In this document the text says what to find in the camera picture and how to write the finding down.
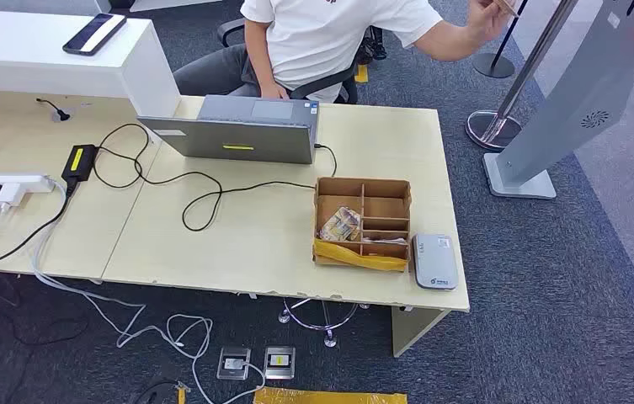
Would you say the person's left hand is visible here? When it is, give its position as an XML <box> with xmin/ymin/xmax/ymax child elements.
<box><xmin>466</xmin><ymin>0</ymin><xmax>517</xmax><ymax>44</ymax></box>

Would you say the person's right hand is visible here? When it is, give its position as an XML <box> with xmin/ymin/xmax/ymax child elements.
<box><xmin>259</xmin><ymin>80</ymin><xmax>291</xmax><ymax>102</ymax></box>

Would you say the person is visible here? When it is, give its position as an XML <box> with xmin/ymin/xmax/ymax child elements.
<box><xmin>173</xmin><ymin>0</ymin><xmax>519</xmax><ymax>105</ymax></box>

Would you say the black office chair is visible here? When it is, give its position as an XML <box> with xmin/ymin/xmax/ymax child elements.
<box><xmin>216</xmin><ymin>18</ymin><xmax>388</xmax><ymax>105</ymax></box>

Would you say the grey laptop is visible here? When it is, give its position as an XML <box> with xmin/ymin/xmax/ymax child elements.
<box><xmin>136</xmin><ymin>94</ymin><xmax>321</xmax><ymax>166</ymax></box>

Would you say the grey kiosk stand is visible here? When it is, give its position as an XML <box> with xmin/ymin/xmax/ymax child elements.
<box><xmin>482</xmin><ymin>0</ymin><xmax>634</xmax><ymax>200</ymax></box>

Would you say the cardboard divider box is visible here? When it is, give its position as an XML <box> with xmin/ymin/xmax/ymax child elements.
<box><xmin>312</xmin><ymin>177</ymin><xmax>413</xmax><ymax>274</ymax></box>

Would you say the stack of printed cards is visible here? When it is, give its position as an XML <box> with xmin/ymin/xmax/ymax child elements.
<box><xmin>319</xmin><ymin>206</ymin><xmax>362</xmax><ymax>243</ymax></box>

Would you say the black smartphone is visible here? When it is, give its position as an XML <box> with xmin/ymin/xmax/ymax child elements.
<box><xmin>61</xmin><ymin>13</ymin><xmax>128</xmax><ymax>57</ymax></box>

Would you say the black power adapter yellow label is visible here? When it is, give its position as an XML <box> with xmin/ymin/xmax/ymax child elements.
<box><xmin>61</xmin><ymin>144</ymin><xmax>99</xmax><ymax>183</ymax></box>

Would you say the white counter block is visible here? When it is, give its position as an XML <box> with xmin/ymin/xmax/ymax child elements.
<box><xmin>0</xmin><ymin>8</ymin><xmax>182</xmax><ymax>119</ymax></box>

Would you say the chrome stool base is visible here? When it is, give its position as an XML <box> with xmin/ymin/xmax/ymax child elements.
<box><xmin>277</xmin><ymin>298</ymin><xmax>370</xmax><ymax>348</ymax></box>

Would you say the steel floor socket yellow label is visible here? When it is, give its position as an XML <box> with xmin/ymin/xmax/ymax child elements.
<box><xmin>264</xmin><ymin>346</ymin><xmax>297</xmax><ymax>380</ymax></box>

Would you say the steel floor socket white plug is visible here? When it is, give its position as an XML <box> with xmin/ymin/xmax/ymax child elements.
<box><xmin>216</xmin><ymin>346</ymin><xmax>252</xmax><ymax>381</ymax></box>

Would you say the pale wooden desk leg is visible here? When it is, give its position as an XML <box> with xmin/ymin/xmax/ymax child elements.
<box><xmin>392</xmin><ymin>306</ymin><xmax>451</xmax><ymax>358</ymax></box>

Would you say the white power strip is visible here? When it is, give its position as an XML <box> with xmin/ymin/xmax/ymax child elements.
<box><xmin>0</xmin><ymin>173</ymin><xmax>56</xmax><ymax>196</ymax></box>

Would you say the white plug charger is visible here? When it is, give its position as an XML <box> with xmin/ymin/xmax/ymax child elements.
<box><xmin>0</xmin><ymin>183</ymin><xmax>28</xmax><ymax>210</ymax></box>

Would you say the black stanchion post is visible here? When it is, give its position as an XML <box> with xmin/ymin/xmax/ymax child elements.
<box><xmin>472</xmin><ymin>0</ymin><xmax>530</xmax><ymax>79</ymax></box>

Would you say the black laptop charger cable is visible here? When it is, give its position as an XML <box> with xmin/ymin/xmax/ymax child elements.
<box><xmin>92</xmin><ymin>122</ymin><xmax>338</xmax><ymax>233</ymax></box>

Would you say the chrome stanchion post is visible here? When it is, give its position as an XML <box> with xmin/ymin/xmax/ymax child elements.
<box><xmin>466</xmin><ymin>0</ymin><xmax>580</xmax><ymax>152</ymax></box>

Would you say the short black cable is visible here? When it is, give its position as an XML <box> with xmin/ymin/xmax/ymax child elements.
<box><xmin>35</xmin><ymin>98</ymin><xmax>70</xmax><ymax>121</ymax></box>

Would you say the black adapter mains cable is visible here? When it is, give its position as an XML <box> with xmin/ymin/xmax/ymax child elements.
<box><xmin>0</xmin><ymin>178</ymin><xmax>79</xmax><ymax>275</ymax></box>

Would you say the thin white charging cable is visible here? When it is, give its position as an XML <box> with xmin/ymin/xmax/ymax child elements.
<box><xmin>117</xmin><ymin>313</ymin><xmax>215</xmax><ymax>361</ymax></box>

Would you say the white power strip cable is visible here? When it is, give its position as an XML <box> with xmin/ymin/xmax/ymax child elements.
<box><xmin>26</xmin><ymin>177</ymin><xmax>268</xmax><ymax>404</ymax></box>

